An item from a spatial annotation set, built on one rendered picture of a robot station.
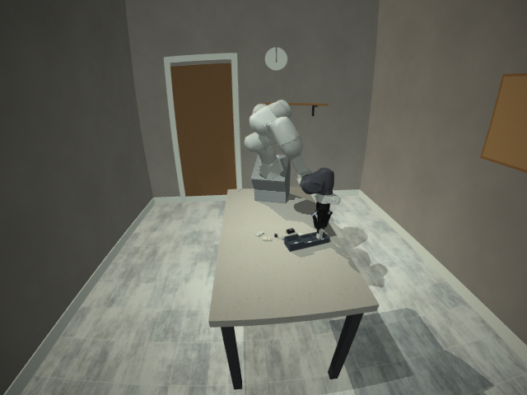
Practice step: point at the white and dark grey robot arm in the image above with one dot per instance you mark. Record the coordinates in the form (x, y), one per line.
(273, 121)

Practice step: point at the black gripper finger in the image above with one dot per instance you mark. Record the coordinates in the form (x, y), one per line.
(325, 220)
(317, 224)

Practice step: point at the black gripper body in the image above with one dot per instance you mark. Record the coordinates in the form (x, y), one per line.
(320, 206)

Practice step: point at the dark grey rack of bins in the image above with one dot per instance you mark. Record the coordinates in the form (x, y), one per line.
(309, 239)

